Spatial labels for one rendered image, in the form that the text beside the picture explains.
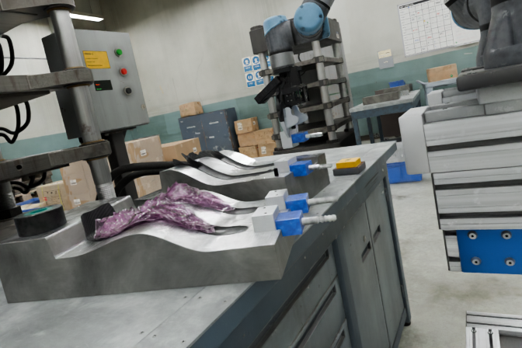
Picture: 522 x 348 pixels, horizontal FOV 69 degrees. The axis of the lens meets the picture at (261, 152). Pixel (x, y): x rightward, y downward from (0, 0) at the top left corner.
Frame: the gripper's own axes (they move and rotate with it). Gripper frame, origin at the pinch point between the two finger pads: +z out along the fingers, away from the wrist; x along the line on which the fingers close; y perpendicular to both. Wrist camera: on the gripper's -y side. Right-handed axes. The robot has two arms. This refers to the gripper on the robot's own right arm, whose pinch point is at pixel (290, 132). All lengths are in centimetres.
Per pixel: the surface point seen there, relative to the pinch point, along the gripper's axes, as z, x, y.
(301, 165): 4.9, -31.3, 16.6
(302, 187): 10.8, -28.2, 14.2
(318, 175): 10.9, -17.2, 14.2
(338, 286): 40.7, -19.9, 14.9
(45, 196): 54, 190, -493
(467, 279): 95, 90, 36
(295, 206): 9, -47, 21
